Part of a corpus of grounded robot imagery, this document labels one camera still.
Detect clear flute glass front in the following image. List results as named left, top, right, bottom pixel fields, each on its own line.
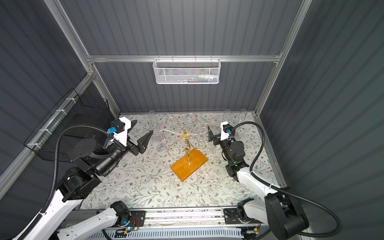
left=233, top=132, right=242, bottom=141

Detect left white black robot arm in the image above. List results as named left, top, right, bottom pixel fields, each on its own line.
left=15, top=117, right=154, bottom=240

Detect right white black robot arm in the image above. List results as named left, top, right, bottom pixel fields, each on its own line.
left=208, top=122, right=310, bottom=240

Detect orange wooden rack base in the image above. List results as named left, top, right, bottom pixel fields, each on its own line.
left=171, top=149, right=208, bottom=182

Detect black pad in basket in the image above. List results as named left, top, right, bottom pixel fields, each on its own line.
left=65, top=115, right=106, bottom=139

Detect floral table mat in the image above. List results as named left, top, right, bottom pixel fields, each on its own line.
left=80, top=112, right=280, bottom=210

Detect items in white basket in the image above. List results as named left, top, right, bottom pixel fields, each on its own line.
left=175, top=75, right=220, bottom=84

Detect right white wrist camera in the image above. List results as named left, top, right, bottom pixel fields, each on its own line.
left=220, top=122, right=234, bottom=141

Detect gold wire glass rack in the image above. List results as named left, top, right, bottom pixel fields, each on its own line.
left=161, top=113, right=211, bottom=157

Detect right black corrugated cable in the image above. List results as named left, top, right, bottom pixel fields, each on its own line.
left=229, top=121, right=343, bottom=238

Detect black corrugated cable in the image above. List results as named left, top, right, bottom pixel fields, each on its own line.
left=17, top=124, right=127, bottom=240
left=229, top=121, right=343, bottom=238

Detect black wire wall basket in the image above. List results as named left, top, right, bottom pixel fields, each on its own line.
left=23, top=88, right=109, bottom=164

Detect white mesh wall basket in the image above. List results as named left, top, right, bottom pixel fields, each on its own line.
left=153, top=58, right=222, bottom=85

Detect left black corrugated cable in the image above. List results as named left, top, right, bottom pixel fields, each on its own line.
left=17, top=124, right=127, bottom=240

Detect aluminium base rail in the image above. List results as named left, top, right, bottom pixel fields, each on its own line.
left=56, top=207, right=276, bottom=240

